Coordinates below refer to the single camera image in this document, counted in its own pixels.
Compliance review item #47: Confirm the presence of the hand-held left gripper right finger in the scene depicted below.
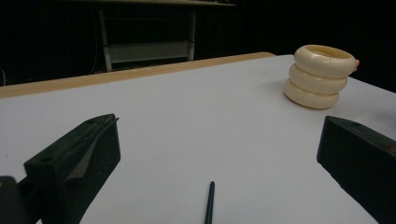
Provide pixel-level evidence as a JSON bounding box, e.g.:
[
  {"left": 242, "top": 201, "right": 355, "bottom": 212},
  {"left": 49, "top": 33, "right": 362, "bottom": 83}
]
[{"left": 316, "top": 115, "right": 396, "bottom": 224}]

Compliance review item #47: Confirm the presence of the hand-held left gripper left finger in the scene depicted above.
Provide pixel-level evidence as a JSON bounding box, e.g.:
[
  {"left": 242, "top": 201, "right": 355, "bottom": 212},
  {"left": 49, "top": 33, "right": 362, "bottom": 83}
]
[{"left": 23, "top": 113, "right": 121, "bottom": 224}]

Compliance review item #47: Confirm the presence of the white metal desk frame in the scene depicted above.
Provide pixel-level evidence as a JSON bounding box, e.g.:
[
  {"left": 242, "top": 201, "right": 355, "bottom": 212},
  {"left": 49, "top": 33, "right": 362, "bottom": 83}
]
[{"left": 98, "top": 8, "right": 197, "bottom": 73}]

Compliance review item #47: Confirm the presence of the white table mat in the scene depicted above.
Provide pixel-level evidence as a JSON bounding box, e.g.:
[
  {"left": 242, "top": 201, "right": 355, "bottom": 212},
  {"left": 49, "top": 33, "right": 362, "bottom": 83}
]
[{"left": 0, "top": 54, "right": 396, "bottom": 224}]

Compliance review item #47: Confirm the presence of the dark-handled paint brush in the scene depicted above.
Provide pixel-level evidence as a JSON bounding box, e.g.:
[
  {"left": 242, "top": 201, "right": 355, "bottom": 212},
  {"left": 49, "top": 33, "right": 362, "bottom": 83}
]
[{"left": 204, "top": 181, "right": 216, "bottom": 224}]

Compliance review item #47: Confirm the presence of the cream ringed brush holder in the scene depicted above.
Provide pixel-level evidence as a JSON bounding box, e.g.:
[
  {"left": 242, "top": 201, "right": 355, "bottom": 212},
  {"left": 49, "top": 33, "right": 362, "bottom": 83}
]
[{"left": 283, "top": 44, "right": 361, "bottom": 110}]

